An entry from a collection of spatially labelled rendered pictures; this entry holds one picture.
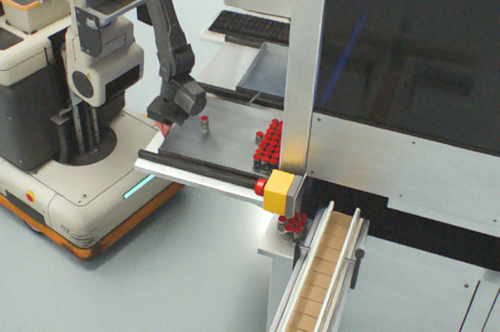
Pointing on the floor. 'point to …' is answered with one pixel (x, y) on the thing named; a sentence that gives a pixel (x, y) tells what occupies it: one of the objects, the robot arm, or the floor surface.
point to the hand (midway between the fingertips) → (165, 134)
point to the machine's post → (300, 90)
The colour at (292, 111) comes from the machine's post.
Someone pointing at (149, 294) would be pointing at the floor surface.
